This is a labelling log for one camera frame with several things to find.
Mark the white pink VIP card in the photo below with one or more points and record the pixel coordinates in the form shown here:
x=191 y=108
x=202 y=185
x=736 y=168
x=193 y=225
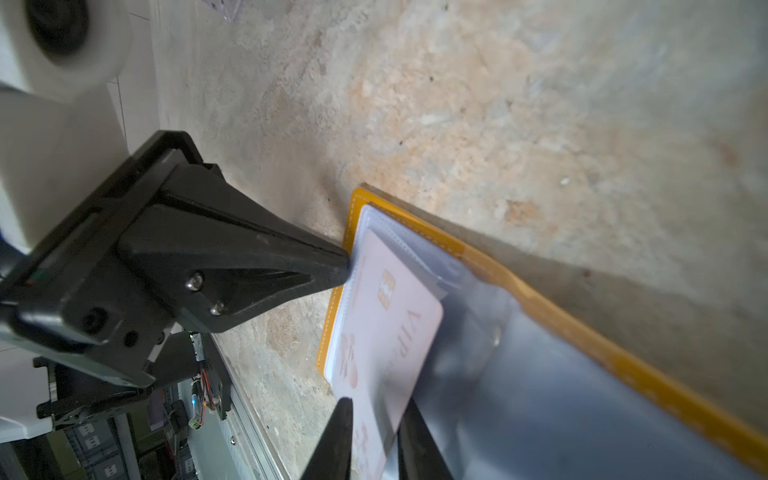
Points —
x=391 y=319

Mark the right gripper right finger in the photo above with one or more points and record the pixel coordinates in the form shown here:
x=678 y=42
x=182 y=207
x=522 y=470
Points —
x=418 y=455

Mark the left green circuit board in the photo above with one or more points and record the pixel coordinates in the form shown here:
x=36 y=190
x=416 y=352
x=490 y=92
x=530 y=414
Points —
x=210 y=395

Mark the yellow leather card holder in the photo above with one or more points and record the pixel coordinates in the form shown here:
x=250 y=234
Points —
x=513 y=387

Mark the aluminium mounting rail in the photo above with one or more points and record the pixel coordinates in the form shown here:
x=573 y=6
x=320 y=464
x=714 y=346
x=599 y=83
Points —
x=251 y=438

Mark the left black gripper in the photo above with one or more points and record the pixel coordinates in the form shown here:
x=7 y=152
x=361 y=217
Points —
x=116 y=301

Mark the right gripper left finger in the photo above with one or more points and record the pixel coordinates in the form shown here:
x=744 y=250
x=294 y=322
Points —
x=331 y=459

